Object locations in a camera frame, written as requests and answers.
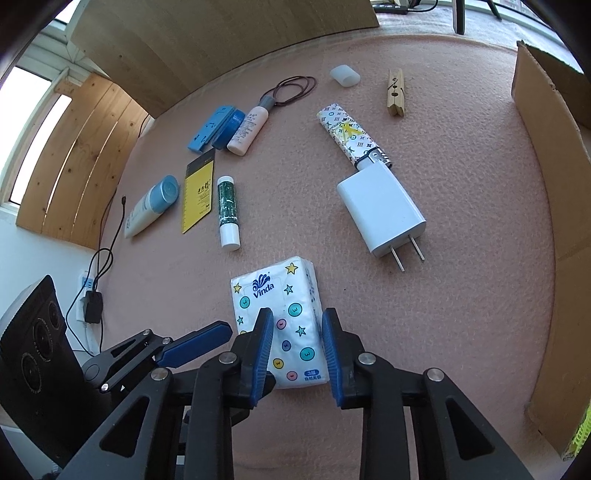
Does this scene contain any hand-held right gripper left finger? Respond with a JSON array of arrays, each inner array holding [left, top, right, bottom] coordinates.
[[58, 307, 278, 480]]

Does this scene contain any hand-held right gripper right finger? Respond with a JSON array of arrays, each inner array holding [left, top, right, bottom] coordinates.
[[321, 307, 536, 480]]

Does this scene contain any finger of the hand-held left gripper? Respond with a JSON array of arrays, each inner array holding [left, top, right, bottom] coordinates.
[[82, 322, 233, 394]]

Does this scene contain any white dotted tissue pack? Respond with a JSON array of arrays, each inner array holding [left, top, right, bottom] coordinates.
[[230, 255, 331, 385]]

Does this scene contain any small white bottle grey cap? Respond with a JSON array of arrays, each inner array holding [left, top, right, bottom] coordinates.
[[226, 90, 278, 156]]

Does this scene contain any purple hair band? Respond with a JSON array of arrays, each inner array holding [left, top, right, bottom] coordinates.
[[267, 75, 317, 108]]

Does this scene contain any cardboard box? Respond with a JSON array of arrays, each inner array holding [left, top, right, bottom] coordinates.
[[510, 41, 591, 460]]

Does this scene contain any black power adapter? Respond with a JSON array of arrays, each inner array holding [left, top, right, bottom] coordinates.
[[83, 291, 105, 325]]

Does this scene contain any white power strip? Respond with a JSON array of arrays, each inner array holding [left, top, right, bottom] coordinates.
[[76, 268, 100, 324]]

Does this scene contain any green lip balm tube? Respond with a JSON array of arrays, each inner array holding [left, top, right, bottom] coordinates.
[[216, 175, 241, 251]]

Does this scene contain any white charger plug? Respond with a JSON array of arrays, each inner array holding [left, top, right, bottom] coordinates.
[[336, 161, 426, 273]]

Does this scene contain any white bottle blue cap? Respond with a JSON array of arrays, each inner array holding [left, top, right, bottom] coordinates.
[[124, 175, 180, 239]]

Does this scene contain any yellow black card ruler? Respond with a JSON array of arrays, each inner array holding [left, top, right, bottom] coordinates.
[[181, 150, 217, 234]]

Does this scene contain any wooden plank panel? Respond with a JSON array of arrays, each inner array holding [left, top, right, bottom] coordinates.
[[16, 71, 155, 250]]

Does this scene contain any white patterned lighter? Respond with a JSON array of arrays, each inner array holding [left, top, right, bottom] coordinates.
[[316, 102, 393, 169]]

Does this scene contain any blue plastic stand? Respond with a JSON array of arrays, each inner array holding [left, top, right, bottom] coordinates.
[[187, 105, 235, 153]]

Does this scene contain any round blue lid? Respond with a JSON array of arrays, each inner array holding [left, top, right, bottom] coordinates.
[[212, 108, 246, 151]]

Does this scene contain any wooden clothespin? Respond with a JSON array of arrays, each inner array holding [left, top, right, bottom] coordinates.
[[386, 68, 408, 117]]

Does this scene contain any translucent white plastic cap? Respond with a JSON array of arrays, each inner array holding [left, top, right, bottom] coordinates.
[[329, 65, 361, 87]]

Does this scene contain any yellow-green plastic item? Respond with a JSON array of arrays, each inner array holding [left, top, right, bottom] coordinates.
[[562, 397, 591, 460]]

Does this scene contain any light wooden board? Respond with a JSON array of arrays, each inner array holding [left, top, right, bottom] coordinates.
[[69, 0, 379, 118]]

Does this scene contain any black tripod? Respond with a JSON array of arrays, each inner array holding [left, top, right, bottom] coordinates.
[[450, 0, 504, 36]]

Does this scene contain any white checked sheet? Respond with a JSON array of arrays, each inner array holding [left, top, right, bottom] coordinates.
[[376, 7, 583, 70]]

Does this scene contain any black charging cable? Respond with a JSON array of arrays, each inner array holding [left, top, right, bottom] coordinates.
[[66, 196, 129, 356]]

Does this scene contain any black ring light cable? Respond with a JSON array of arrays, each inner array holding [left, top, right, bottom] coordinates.
[[372, 0, 439, 14]]

